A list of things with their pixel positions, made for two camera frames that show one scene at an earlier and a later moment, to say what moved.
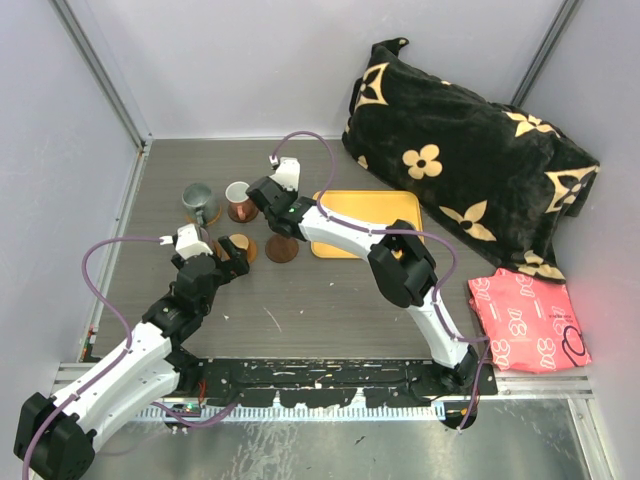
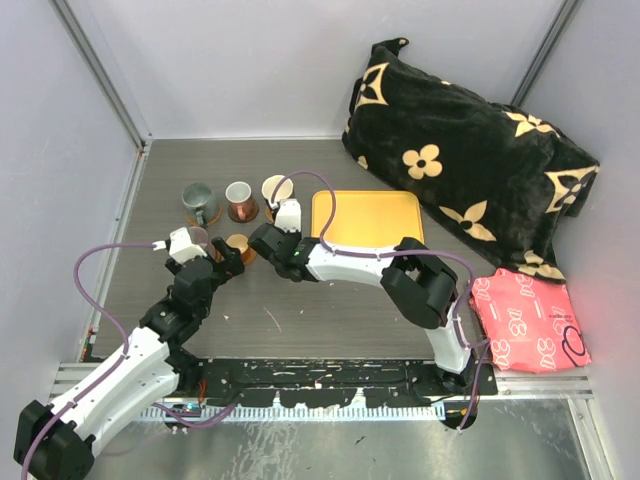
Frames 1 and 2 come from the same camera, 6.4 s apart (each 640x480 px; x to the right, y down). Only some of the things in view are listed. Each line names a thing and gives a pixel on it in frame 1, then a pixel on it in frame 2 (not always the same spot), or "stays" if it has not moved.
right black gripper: [292, 195] to [291, 229]
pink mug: [240, 208] stays
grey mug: [200, 200] stays
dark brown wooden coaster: [242, 212] stays
